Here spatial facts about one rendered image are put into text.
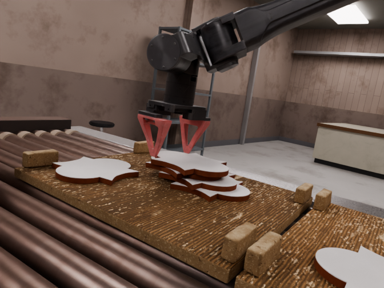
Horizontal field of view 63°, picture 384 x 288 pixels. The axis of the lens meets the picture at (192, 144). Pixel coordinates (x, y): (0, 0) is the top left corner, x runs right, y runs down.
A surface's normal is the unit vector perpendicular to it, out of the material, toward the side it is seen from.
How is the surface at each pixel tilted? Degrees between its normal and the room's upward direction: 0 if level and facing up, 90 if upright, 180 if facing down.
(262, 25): 85
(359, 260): 0
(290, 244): 0
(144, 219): 0
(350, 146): 90
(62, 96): 90
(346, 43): 90
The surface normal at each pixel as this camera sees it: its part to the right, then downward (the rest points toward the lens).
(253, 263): -0.52, 0.08
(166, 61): -0.33, 0.12
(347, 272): 0.14, -0.97
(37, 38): 0.76, 0.22
